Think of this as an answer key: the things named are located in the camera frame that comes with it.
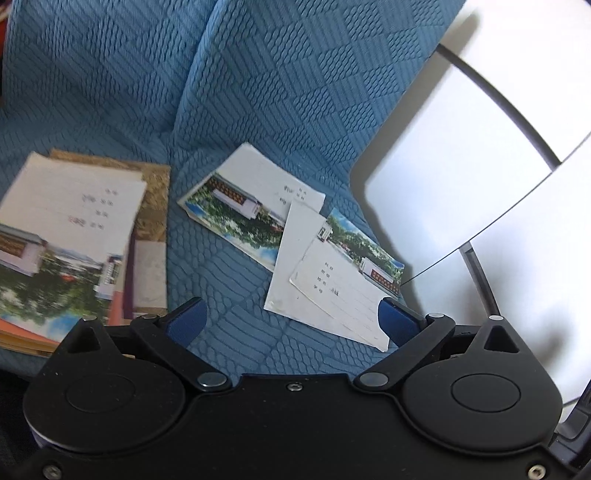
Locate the white table with metal frame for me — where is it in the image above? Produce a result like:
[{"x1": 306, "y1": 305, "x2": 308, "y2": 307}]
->
[{"x1": 402, "y1": 44, "x2": 591, "y2": 407}]

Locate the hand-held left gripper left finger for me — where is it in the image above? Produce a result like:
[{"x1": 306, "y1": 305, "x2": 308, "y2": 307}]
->
[{"x1": 60, "y1": 298, "x2": 232, "y2": 394}]

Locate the purple cover book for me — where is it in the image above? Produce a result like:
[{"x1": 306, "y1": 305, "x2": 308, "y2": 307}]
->
[{"x1": 107, "y1": 231, "x2": 137, "y2": 326}]

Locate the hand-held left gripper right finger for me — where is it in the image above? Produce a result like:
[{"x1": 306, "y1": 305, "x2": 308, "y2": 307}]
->
[{"x1": 355, "y1": 298, "x2": 527, "y2": 394}]

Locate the white cover booklet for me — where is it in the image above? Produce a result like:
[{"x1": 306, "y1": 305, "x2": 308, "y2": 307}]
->
[{"x1": 264, "y1": 200, "x2": 352, "y2": 335}]

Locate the brown cover book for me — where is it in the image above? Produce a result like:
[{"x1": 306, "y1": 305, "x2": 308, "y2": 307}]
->
[{"x1": 48, "y1": 148, "x2": 171, "y2": 319}]

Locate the photo cover booklet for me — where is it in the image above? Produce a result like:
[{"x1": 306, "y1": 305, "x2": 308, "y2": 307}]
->
[
  {"x1": 289, "y1": 208, "x2": 406, "y2": 354},
  {"x1": 0, "y1": 152, "x2": 147, "y2": 344},
  {"x1": 178, "y1": 143, "x2": 327, "y2": 273}
]

